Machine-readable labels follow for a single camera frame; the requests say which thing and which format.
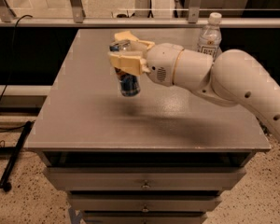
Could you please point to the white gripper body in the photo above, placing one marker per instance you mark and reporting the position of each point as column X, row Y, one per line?
column 160, row 63

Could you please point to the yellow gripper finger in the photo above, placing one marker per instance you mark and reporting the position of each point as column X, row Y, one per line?
column 133, row 65
column 148, row 44

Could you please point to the blue silver redbull can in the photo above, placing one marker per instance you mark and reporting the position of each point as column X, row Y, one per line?
column 128, row 84

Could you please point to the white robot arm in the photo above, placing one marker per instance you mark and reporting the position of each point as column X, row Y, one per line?
column 233, row 78

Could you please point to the yellow sponge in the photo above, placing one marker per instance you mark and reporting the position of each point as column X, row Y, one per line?
column 126, row 35

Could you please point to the clear plastic water bottle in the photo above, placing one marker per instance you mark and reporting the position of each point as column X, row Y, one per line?
column 210, row 36

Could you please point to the grey drawer cabinet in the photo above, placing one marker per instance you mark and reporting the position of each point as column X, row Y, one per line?
column 163, row 156

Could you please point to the black rod on floor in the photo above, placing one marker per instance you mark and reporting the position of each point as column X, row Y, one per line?
column 5, row 185

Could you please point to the metal railing frame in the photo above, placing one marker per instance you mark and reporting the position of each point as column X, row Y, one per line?
column 138, row 13

